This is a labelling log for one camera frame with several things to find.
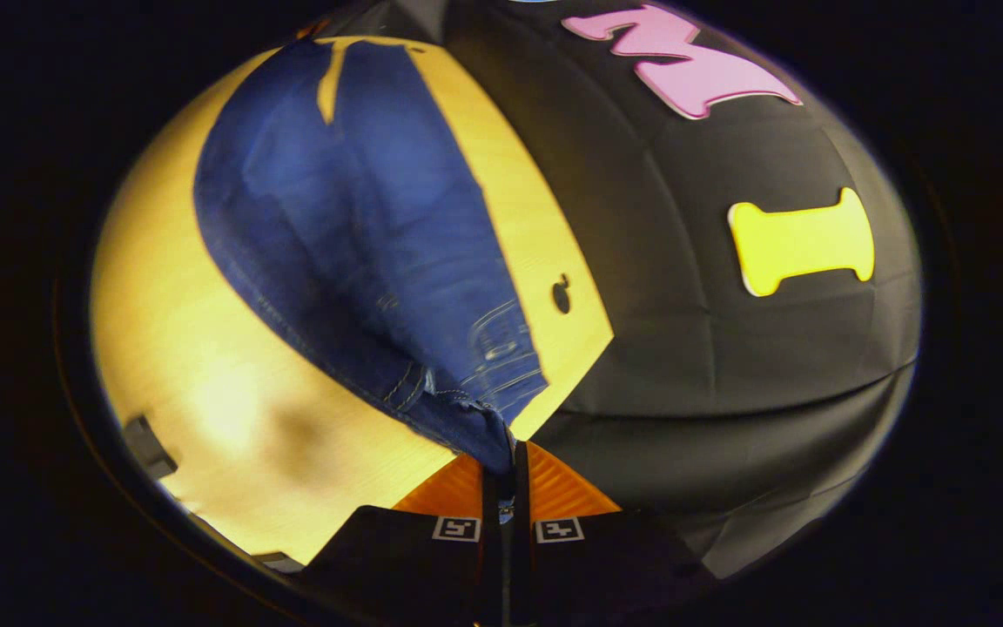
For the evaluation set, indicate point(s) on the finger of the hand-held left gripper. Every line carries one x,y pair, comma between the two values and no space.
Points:
312,29

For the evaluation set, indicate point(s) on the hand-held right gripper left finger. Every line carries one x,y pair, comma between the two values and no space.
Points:
397,566

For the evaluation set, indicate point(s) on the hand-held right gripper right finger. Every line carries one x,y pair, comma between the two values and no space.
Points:
606,566

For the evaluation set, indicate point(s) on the blue jeans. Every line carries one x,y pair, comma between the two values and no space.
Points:
353,226

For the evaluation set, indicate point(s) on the dark grey block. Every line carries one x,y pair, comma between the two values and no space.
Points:
149,446
279,562

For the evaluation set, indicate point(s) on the black backdrop cloth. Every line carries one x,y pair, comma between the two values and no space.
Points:
684,348

